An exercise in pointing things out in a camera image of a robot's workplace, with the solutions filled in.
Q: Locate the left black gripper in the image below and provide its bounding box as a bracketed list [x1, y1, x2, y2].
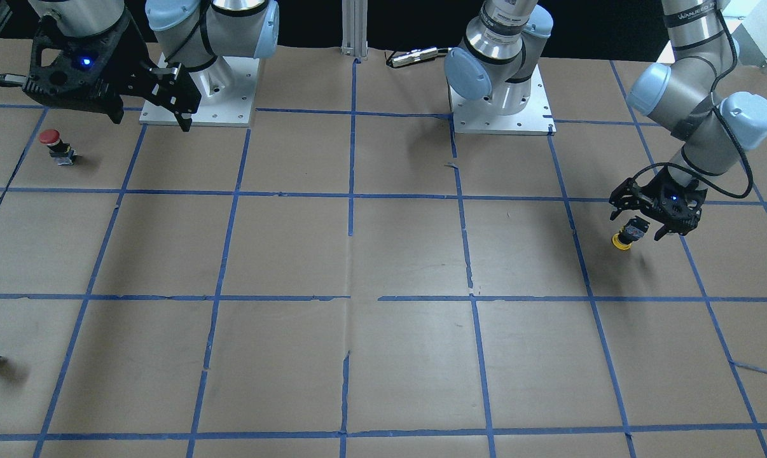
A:
[608, 170, 707, 242]

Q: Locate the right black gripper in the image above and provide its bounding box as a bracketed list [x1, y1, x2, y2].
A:
[0, 10, 202, 132]

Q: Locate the yellow push button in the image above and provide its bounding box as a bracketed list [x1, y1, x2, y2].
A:
[611, 216, 651, 251]

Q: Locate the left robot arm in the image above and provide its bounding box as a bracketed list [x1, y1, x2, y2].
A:
[444, 1, 767, 250]

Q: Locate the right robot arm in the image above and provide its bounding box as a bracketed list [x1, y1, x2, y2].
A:
[0, 1, 279, 131]

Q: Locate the red push button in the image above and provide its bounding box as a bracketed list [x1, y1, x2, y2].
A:
[38, 128, 76, 166]

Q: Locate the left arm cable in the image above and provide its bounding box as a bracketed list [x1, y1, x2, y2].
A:
[628, 105, 754, 200]

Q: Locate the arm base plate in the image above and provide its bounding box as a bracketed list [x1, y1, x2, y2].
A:
[139, 52, 261, 128]
[448, 67, 556, 135]

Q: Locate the aluminium frame post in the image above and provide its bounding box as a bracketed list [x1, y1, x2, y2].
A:
[341, 0, 368, 60]

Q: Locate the silver cable connector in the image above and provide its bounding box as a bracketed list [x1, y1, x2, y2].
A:
[385, 46, 451, 69]

